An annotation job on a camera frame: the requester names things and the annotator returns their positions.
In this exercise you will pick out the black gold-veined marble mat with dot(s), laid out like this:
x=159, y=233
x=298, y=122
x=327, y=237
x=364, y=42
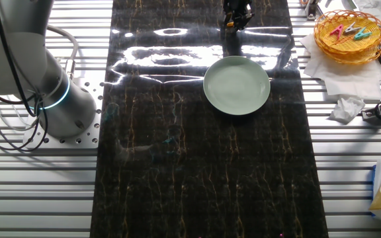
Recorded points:
x=177, y=165

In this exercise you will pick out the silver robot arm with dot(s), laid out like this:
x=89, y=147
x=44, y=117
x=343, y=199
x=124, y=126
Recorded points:
x=61, y=99

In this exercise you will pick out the yellow wicker basket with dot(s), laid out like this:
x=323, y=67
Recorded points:
x=352, y=51

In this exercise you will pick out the pink plastic clothespin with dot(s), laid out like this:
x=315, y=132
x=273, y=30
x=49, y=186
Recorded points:
x=337, y=31

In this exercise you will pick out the white paper sheet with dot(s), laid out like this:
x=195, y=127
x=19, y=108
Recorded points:
x=370, y=8

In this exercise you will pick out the crumpled white tissue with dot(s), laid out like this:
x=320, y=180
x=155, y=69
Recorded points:
x=346, y=110

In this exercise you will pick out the pale green round plate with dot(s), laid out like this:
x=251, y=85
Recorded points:
x=237, y=86

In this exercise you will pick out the orange plastic clothespin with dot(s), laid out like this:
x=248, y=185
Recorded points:
x=230, y=24

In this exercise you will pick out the grey plastic clothespin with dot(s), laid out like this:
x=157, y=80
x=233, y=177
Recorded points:
x=351, y=29

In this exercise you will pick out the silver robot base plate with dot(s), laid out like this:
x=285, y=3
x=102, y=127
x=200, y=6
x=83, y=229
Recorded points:
x=91, y=132

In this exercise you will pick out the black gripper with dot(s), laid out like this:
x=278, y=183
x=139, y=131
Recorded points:
x=238, y=6

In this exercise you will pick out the teal plastic clothespin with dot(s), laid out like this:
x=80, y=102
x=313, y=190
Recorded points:
x=362, y=34

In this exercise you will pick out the flat white paper towel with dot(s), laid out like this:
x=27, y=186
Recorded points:
x=342, y=79

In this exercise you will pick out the short aluminium profile post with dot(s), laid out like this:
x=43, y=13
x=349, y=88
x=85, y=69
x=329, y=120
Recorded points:
x=311, y=10

